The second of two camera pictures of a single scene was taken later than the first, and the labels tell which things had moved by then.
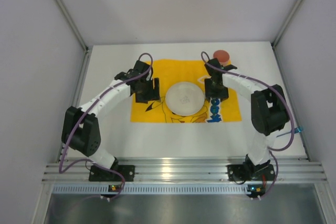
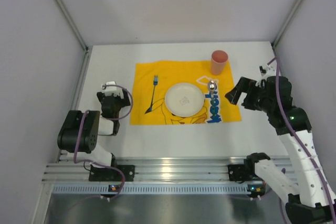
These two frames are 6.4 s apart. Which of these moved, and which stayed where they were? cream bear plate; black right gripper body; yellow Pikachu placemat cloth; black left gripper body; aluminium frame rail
Moved: black left gripper body; black right gripper body
Stayed: yellow Pikachu placemat cloth; aluminium frame rail; cream bear plate
